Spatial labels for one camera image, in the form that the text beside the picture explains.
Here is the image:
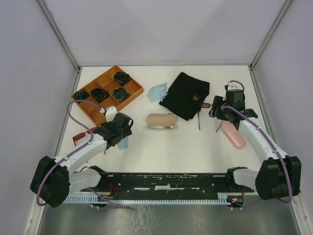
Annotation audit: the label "aluminium frame post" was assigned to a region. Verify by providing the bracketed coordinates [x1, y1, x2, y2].
[36, 0, 83, 71]
[249, 0, 294, 71]

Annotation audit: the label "brown sunglasses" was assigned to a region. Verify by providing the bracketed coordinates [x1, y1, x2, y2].
[197, 103, 212, 130]

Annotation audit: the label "right aluminium frame post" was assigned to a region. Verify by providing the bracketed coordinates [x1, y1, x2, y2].
[249, 0, 294, 71]

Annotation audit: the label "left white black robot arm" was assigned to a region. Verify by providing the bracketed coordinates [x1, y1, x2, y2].
[30, 113, 134, 208]

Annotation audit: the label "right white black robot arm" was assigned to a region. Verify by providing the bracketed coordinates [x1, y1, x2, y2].
[209, 89, 301, 203]

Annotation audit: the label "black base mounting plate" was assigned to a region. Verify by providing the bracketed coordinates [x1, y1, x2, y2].
[81, 172, 255, 198]

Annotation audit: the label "left aluminium frame post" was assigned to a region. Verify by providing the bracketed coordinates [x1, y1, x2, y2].
[36, 0, 83, 71]

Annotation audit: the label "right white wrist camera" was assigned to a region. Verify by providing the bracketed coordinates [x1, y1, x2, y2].
[224, 80, 239, 90]

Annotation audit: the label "red sunglasses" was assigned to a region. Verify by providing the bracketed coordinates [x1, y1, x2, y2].
[70, 127, 107, 159]

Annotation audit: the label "marble pattern glasses case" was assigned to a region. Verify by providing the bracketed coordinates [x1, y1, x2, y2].
[147, 113, 178, 129]

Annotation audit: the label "black folded cloth pouch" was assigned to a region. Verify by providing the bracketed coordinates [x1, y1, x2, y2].
[159, 72, 210, 121]

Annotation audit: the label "pink glasses case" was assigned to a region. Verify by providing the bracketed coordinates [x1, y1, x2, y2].
[221, 122, 246, 149]

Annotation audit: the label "wooden compartment tray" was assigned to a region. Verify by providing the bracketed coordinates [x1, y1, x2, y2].
[71, 65, 144, 126]

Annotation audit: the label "rolled black belt top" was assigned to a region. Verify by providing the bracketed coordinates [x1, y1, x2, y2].
[113, 71, 131, 86]

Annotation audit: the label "white slotted cable duct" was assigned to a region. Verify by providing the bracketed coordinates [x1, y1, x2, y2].
[66, 192, 243, 204]

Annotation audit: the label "rolled blue yellow belt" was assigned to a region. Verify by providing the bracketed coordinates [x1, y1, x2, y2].
[113, 88, 130, 103]

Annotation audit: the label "rolled black belt middle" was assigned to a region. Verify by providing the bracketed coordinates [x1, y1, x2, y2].
[90, 88, 110, 103]

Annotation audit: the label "crumpled light blue cloth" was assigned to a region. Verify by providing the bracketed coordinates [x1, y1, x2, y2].
[147, 83, 168, 102]

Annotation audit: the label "rolled green black belt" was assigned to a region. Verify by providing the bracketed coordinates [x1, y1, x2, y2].
[73, 89, 90, 100]

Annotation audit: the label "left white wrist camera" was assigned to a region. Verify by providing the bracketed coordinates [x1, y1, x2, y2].
[99, 106, 118, 122]

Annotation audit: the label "light blue cleaning cloth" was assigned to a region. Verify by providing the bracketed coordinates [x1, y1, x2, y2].
[117, 137, 129, 150]

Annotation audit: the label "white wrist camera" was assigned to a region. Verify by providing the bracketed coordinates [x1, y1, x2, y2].
[99, 106, 118, 122]
[224, 80, 239, 90]

